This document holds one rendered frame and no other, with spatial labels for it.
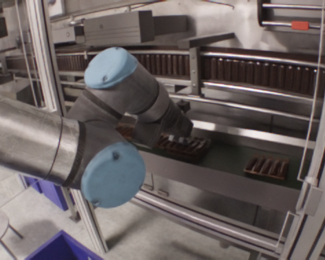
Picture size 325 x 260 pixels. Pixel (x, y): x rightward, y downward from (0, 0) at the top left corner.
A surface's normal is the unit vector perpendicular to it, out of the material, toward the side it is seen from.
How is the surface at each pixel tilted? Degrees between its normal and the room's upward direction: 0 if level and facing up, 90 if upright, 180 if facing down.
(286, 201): 90
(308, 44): 90
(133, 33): 90
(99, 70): 40
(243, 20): 90
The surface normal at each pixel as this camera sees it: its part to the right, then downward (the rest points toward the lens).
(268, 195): -0.58, 0.39
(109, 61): -0.43, -0.44
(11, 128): 0.66, -0.22
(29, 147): 0.57, 0.17
